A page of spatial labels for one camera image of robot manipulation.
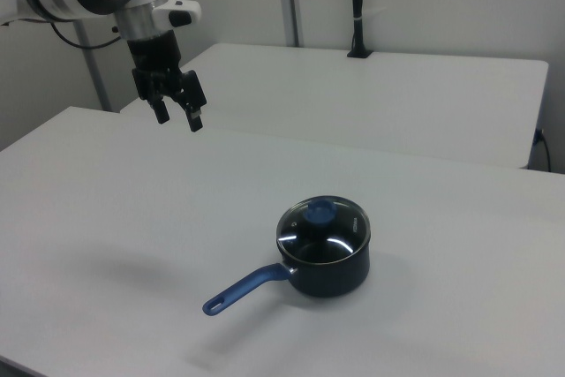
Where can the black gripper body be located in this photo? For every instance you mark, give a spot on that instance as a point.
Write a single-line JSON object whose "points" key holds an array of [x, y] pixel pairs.
{"points": [[155, 59]]}

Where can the glass lid with blue knob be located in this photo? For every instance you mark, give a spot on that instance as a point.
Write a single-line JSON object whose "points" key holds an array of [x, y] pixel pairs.
{"points": [[321, 229]]}

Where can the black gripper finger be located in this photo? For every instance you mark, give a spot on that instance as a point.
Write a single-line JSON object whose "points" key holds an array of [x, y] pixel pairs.
{"points": [[161, 113], [194, 99]]}

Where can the black camera stand pole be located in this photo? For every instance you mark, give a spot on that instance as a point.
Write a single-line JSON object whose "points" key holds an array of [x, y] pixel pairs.
{"points": [[358, 6]]}

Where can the white table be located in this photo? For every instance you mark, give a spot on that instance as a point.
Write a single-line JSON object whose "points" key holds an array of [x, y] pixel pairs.
{"points": [[366, 99]]}

